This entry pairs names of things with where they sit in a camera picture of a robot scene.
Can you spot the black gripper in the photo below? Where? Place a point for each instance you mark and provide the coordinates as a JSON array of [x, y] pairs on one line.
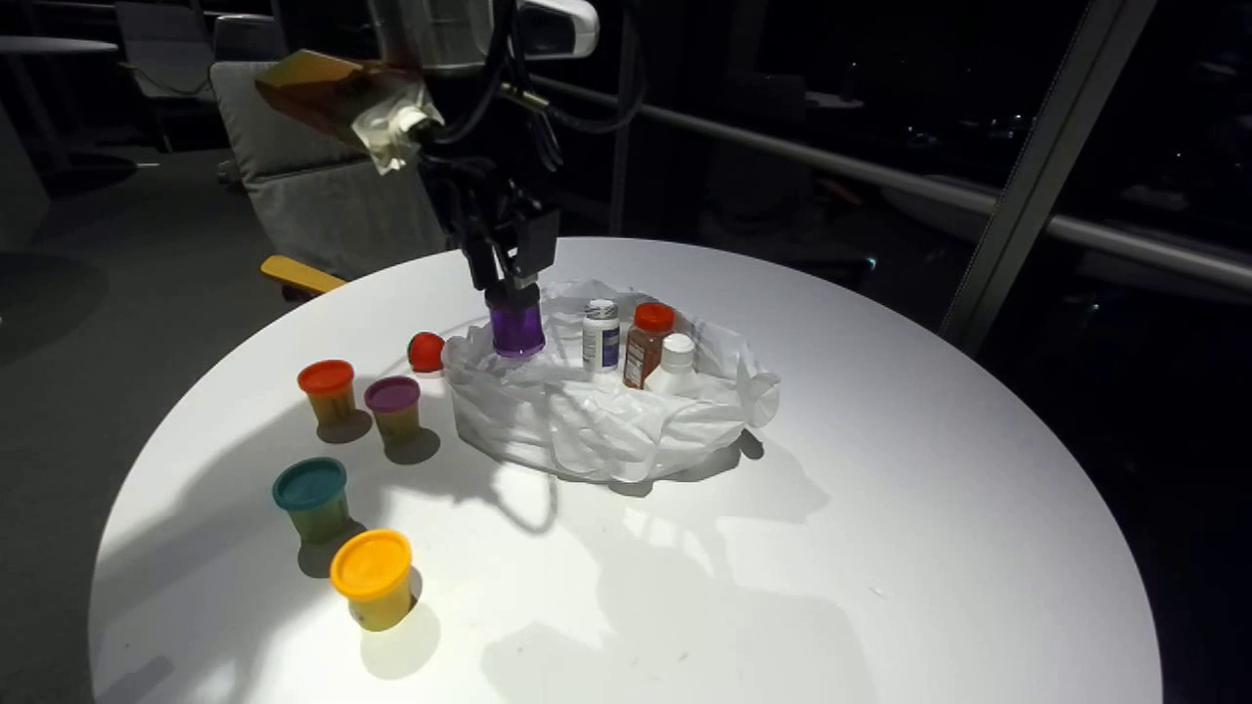
[[494, 186]]

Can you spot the purple playdough tub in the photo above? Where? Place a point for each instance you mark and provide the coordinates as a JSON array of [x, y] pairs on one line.
[[512, 324]]

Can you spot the white round pill bottle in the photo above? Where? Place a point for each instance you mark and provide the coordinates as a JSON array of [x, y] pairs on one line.
[[601, 334]]

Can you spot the orange-capped spice bottle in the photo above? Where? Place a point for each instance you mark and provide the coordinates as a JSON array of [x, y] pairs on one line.
[[641, 345]]

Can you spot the magenta-lid playdough tub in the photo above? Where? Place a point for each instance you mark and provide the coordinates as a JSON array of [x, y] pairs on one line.
[[397, 407]]

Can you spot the white rectangular glue bottle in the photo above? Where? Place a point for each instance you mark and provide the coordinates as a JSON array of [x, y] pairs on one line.
[[679, 364]]

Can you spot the teal-lid playdough tub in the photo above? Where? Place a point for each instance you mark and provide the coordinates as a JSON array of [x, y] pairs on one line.
[[313, 499]]

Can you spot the yellow playdough tub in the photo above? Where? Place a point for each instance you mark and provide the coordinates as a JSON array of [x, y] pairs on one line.
[[374, 576]]

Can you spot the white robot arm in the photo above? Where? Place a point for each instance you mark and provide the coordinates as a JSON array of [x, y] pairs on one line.
[[461, 113]]

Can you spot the red toy strawberry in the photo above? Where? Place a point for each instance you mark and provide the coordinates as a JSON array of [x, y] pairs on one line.
[[425, 351]]

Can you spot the white plastic bag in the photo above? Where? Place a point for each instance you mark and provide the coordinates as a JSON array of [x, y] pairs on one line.
[[560, 418]]

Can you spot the grey armchair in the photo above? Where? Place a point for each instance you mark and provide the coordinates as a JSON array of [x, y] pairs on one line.
[[313, 196]]

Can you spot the orange-lid playdough tub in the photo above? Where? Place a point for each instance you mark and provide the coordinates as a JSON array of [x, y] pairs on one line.
[[331, 389]]

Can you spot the grey metal railing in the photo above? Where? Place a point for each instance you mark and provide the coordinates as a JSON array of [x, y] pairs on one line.
[[1205, 264]]

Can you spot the grey window frame post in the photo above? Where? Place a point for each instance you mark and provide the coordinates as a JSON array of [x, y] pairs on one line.
[[1065, 121]]

